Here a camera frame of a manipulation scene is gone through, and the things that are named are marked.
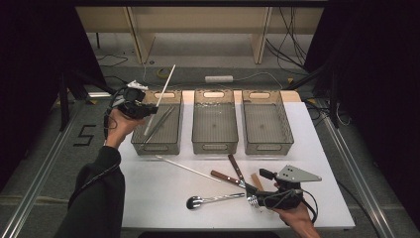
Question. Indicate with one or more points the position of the person's left hand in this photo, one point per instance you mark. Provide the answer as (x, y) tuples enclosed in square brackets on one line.
[(119, 129)]

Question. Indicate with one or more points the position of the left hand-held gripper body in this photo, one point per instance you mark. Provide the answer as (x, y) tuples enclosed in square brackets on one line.
[(130, 105)]

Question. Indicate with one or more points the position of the smoky clear plastic bin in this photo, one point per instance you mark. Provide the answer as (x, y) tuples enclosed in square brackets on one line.
[(214, 125), (267, 125), (165, 132)]

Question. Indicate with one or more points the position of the white chopstick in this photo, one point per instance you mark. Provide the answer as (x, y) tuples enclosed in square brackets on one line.
[(166, 84), (188, 168)]

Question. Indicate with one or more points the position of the shiny metal spoon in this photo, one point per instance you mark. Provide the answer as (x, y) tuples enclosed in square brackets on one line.
[(194, 202)]

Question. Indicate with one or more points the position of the person's right hand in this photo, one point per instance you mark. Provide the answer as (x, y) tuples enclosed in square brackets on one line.
[(298, 218)]

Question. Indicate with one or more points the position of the aluminium floor rail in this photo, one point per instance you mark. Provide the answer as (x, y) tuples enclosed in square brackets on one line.
[(39, 178), (361, 185)]

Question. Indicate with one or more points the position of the dark curtain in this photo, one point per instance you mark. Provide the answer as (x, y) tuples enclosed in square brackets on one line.
[(33, 82), (379, 82)]

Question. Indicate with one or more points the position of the white power strip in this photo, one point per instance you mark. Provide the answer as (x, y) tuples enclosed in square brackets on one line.
[(218, 79)]

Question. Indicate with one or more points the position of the yellow tape roll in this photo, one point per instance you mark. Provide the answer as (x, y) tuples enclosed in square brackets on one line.
[(158, 73)]

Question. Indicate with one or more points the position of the silver metal bar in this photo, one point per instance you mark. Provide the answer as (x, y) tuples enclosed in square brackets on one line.
[(99, 94)]

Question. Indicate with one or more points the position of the black metal stand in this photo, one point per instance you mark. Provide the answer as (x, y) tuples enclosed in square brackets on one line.
[(334, 109), (62, 105)]

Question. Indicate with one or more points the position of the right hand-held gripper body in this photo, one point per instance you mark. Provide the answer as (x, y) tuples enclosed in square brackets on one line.
[(284, 198)]

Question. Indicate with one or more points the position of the beige wooden desk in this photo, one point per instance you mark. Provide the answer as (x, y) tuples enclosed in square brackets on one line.
[(198, 20)]

